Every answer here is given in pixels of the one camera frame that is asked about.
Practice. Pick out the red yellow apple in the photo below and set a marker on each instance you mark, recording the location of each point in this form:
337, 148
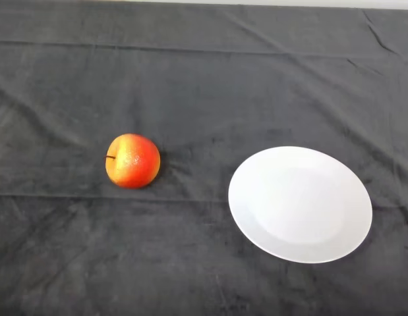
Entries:
137, 164

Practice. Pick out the white round plate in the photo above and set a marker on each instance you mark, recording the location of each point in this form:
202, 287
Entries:
299, 205

